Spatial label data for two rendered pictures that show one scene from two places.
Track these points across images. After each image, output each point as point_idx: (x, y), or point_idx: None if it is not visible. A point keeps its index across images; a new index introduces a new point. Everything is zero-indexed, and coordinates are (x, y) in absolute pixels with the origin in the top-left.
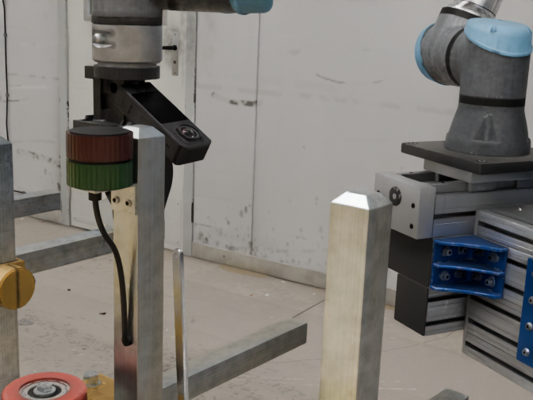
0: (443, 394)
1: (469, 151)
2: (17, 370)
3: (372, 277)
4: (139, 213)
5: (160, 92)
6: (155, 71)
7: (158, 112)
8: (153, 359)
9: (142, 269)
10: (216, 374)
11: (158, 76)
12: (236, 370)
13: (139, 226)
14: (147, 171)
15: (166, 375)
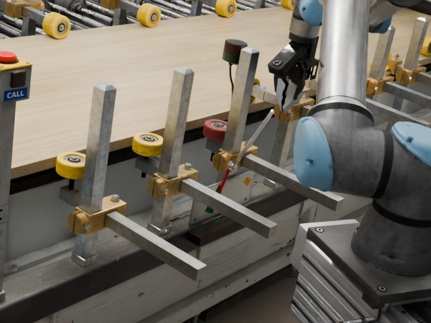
0: (269, 221)
1: None
2: (281, 149)
3: (174, 93)
4: (236, 75)
5: (300, 49)
6: (297, 38)
7: (283, 52)
8: (231, 133)
9: (233, 97)
10: (278, 177)
11: (300, 41)
12: (289, 185)
13: (235, 81)
14: (242, 62)
15: (265, 162)
